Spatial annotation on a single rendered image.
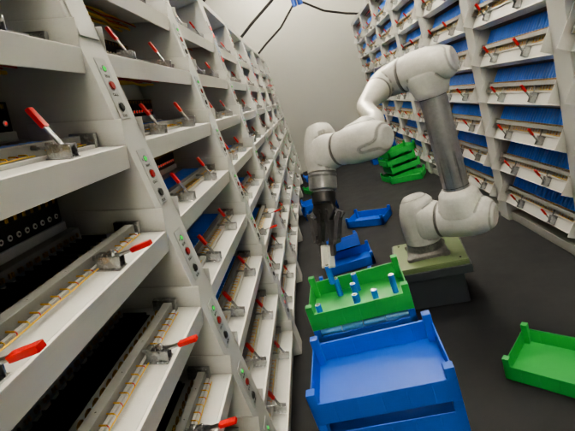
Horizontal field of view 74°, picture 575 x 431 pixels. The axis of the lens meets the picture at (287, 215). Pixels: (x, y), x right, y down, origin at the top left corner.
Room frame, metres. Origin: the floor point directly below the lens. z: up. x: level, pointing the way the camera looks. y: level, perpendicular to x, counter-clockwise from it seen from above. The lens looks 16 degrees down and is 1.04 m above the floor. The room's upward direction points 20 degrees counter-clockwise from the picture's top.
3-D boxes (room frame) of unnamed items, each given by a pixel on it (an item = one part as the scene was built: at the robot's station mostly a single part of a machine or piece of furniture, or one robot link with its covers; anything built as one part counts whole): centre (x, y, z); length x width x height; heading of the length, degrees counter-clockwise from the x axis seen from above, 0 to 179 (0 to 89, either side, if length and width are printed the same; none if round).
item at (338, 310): (1.06, -0.12, 0.44); 0.30 x 0.20 x 0.08; 78
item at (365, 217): (2.76, -0.59, 0.04); 0.30 x 0.20 x 0.08; 52
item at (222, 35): (2.92, 0.05, 0.85); 0.20 x 0.09 x 1.69; 82
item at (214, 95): (2.23, 0.15, 0.85); 0.20 x 0.09 x 1.69; 82
